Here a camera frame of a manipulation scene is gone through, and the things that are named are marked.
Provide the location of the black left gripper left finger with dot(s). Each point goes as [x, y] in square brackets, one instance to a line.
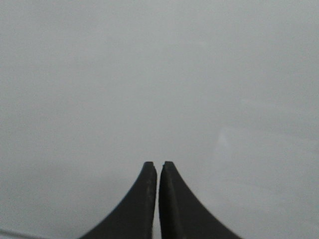
[133, 217]

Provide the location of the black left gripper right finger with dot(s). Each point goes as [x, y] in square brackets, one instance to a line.
[181, 214]

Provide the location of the white whiteboard with aluminium frame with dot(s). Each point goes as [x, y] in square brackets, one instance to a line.
[228, 90]

